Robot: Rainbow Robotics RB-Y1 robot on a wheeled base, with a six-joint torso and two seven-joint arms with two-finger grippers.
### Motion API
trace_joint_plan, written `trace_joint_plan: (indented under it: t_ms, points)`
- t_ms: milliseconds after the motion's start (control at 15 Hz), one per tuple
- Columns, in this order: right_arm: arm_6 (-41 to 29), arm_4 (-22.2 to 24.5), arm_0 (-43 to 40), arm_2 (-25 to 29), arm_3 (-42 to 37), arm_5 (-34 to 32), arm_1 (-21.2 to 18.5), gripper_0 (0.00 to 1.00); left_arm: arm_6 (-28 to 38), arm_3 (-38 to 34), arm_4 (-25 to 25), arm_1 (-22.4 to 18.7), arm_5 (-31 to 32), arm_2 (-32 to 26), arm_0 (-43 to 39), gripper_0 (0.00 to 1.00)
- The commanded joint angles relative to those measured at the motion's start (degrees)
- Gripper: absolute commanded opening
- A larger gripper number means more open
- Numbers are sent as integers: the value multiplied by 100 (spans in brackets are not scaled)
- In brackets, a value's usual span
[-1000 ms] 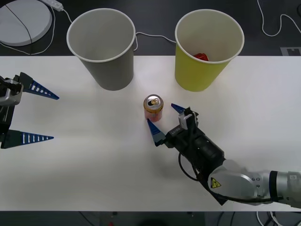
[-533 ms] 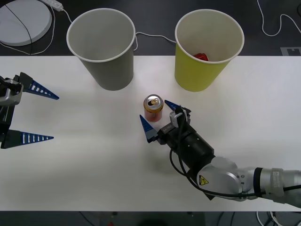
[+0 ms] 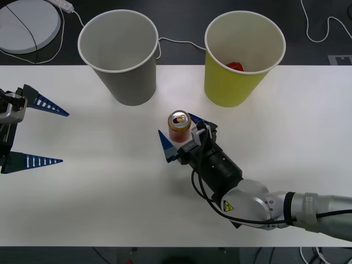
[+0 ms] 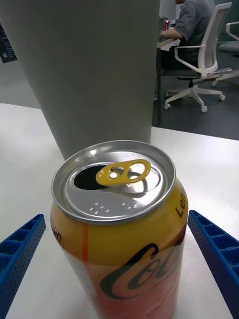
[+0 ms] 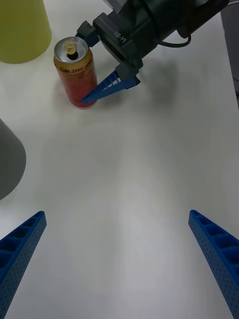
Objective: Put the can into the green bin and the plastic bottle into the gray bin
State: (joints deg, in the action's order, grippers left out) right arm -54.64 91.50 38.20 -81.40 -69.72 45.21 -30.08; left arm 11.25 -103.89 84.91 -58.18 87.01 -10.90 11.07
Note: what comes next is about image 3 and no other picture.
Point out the yellow-green plastic waste bin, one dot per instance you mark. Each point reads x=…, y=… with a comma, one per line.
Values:
x=228, y=88

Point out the gold-topped red drink can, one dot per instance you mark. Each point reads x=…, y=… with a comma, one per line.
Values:
x=179, y=129

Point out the grey plastic waste bin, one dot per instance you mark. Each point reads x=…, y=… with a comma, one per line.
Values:
x=129, y=82

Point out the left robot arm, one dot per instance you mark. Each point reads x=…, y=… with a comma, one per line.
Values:
x=13, y=114

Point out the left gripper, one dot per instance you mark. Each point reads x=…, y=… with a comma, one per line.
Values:
x=6, y=140

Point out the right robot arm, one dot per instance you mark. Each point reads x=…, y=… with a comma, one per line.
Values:
x=247, y=198

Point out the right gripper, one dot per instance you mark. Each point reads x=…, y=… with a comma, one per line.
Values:
x=202, y=155

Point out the round pale grey disc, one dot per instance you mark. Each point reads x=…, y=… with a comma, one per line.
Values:
x=16, y=33

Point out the white power strip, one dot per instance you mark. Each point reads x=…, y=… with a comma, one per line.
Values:
x=64, y=5

